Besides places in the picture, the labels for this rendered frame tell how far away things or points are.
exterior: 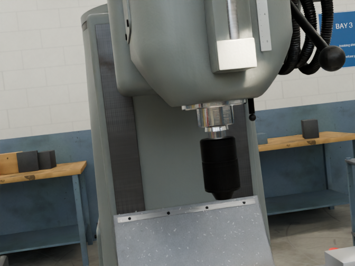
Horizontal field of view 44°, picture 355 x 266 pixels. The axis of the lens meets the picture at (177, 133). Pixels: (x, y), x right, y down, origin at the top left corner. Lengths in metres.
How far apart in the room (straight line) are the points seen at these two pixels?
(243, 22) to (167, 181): 0.55
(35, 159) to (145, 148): 3.42
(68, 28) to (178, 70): 4.41
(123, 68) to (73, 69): 4.15
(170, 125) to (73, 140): 3.87
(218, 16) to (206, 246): 0.59
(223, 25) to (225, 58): 0.03
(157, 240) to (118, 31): 0.46
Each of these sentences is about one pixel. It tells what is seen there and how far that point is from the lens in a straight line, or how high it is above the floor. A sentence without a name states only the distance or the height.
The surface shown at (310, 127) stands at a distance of 4.51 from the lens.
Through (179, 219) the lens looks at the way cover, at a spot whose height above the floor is 1.07.
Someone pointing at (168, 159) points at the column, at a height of 1.20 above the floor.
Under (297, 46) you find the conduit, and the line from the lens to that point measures 0.83.
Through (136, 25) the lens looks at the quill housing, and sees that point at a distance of 0.51.
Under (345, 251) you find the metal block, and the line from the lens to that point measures 0.68.
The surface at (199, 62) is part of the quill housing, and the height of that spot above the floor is 1.35.
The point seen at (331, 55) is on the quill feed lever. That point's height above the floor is 1.35.
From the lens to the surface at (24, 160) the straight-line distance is 4.34.
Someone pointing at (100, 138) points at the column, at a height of 1.26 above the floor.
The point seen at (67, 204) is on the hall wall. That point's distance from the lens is 4.87.
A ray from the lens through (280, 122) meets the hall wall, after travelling 5.09.
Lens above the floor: 1.31
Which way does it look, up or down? 3 degrees down
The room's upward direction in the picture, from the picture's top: 6 degrees counter-clockwise
